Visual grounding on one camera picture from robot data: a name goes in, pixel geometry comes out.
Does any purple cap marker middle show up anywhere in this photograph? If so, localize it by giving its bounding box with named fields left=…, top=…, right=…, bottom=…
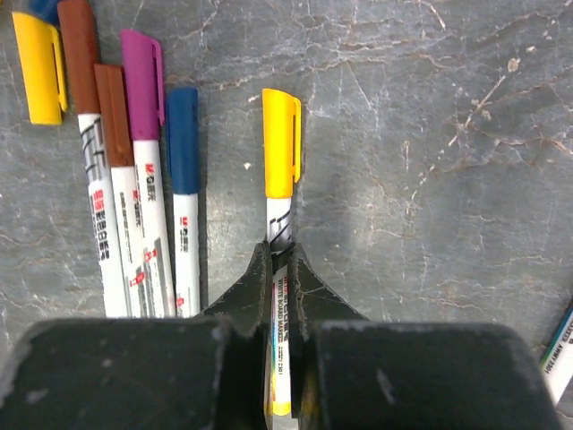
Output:
left=120, top=29, right=176, bottom=318

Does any blue cap marker left group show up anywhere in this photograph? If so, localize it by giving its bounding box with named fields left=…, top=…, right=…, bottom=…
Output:
left=167, top=86, right=201, bottom=318

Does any brown cap marker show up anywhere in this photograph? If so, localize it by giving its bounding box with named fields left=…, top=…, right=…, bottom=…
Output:
left=57, top=1, right=128, bottom=318
left=94, top=64, right=147, bottom=318

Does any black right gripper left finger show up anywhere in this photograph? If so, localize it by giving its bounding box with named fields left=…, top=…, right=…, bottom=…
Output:
left=1, top=242, right=272, bottom=429

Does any brown cap marker lower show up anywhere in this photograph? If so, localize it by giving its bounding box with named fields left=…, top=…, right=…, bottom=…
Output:
left=57, top=1, right=128, bottom=318

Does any yellow cap marker top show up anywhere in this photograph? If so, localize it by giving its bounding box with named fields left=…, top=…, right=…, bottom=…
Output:
left=262, top=88, right=302, bottom=417

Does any blue pen cap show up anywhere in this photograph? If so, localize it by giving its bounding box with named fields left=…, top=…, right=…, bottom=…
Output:
left=28, top=0, right=59, bottom=27

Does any brown cap marker upper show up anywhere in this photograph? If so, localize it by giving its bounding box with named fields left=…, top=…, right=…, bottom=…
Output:
left=94, top=64, right=147, bottom=318

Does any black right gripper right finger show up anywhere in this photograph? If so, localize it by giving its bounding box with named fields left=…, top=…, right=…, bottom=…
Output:
left=288, top=245, right=560, bottom=429

